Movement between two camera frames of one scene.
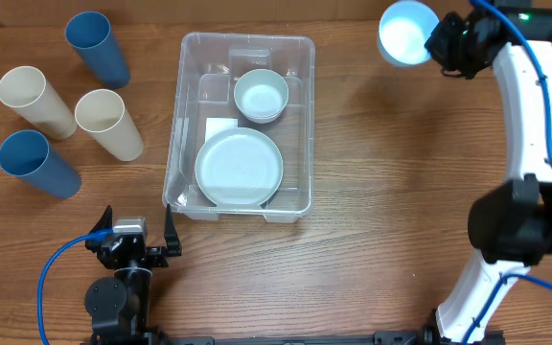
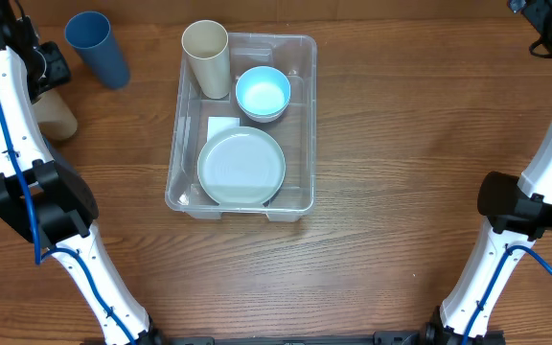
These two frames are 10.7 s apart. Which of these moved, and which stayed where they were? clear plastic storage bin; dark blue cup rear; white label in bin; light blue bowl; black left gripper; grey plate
Moved: black left gripper; light blue bowl
Stayed: white label in bin; grey plate; clear plastic storage bin; dark blue cup rear
